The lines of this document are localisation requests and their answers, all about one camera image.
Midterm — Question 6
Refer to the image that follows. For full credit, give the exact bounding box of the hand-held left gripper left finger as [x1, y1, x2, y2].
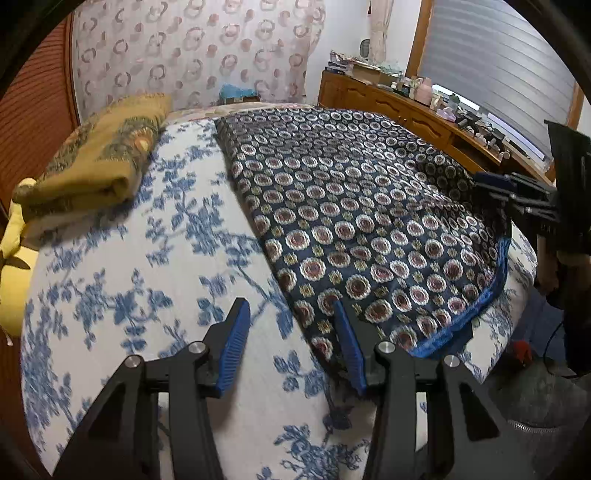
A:
[53, 297, 252, 480]

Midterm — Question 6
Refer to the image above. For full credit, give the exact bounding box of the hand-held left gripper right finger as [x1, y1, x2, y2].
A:
[333, 299, 550, 480]

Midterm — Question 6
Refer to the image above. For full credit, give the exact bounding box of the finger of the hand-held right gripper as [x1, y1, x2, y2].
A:
[501, 198, 560, 243]
[473, 172, 557, 200]

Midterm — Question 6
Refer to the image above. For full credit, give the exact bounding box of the navy circle-patterned silk robe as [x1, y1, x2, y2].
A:
[215, 108, 512, 376]

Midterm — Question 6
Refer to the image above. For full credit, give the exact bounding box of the blue floral white bedsheet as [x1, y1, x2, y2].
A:
[19, 108, 539, 480]

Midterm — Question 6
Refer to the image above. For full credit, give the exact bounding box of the grey window blind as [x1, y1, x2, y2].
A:
[418, 0, 580, 160]

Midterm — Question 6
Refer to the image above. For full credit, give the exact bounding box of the long wooden cabinet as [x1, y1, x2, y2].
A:
[318, 69, 555, 183]

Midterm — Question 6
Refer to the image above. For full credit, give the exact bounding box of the pink jug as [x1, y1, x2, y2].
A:
[412, 76, 435, 104]

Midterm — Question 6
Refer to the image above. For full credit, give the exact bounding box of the cardboard box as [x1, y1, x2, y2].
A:
[352, 62, 393, 86]

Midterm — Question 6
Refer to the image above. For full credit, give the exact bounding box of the grey fuzzy cloth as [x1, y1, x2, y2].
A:
[480, 355, 591, 467]

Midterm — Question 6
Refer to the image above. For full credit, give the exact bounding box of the tied lace curtain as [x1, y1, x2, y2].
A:
[368, 0, 394, 64]

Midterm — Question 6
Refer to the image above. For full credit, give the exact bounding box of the mustard patterned folded blanket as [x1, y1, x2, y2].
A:
[13, 92, 174, 222]

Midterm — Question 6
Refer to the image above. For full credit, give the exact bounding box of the yellow pillow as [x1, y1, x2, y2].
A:
[0, 178, 41, 339]

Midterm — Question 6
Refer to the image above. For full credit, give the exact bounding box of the light blue cloth bundle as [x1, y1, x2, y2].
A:
[218, 83, 260, 104]

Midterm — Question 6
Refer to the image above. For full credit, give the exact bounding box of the circle-patterned pink curtain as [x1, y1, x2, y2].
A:
[73, 0, 326, 121]

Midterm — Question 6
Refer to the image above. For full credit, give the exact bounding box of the wooden louvred wardrobe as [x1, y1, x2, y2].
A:
[0, 21, 80, 222]

